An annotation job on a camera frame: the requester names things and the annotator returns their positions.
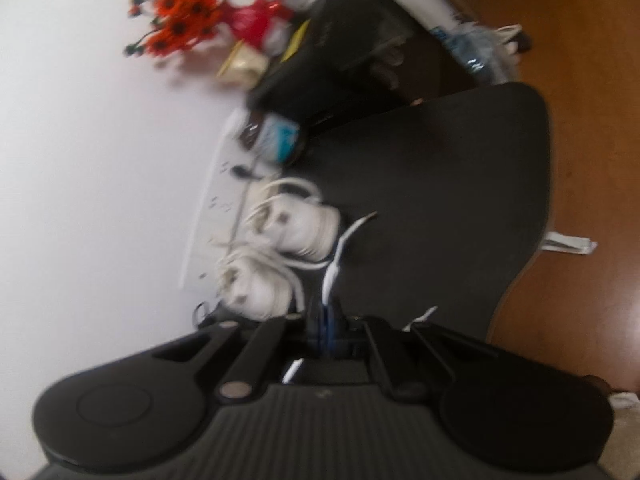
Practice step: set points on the brown supplement bottle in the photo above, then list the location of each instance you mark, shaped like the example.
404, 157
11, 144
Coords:
272, 137

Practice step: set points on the orange artificial flowers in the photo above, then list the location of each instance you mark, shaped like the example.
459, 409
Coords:
180, 17

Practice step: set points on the white wall socket panel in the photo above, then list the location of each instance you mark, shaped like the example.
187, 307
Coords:
210, 200

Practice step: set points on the yellow sticky note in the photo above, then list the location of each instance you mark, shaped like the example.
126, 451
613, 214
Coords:
297, 40

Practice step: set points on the white paper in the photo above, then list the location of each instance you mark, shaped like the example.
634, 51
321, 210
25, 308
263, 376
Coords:
570, 244

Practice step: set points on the white sneaker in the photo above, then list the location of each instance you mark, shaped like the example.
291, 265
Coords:
255, 285
300, 225

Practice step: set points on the plastic water bottle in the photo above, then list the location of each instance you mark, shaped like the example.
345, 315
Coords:
475, 52

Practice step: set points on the red vase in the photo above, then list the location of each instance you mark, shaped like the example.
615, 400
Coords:
257, 17

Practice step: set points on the black side cabinet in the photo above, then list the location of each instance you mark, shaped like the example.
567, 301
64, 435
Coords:
350, 60

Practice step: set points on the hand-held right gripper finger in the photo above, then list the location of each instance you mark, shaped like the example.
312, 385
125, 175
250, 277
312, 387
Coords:
322, 332
334, 334

